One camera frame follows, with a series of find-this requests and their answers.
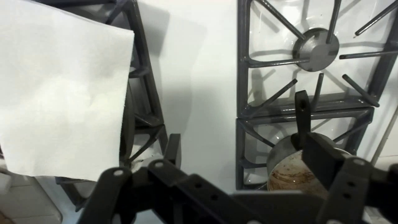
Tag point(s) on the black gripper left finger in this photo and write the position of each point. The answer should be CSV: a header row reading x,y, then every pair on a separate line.
x,y
112,194

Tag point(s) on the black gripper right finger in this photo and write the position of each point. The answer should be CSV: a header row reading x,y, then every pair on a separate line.
x,y
343,191

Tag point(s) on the white gas stove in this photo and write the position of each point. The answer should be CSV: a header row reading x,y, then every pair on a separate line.
x,y
194,82

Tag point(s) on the small metal saucepan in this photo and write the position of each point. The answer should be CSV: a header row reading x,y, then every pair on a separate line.
x,y
290,175

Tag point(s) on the round dark burner cap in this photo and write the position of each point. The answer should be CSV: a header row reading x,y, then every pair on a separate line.
x,y
317,49

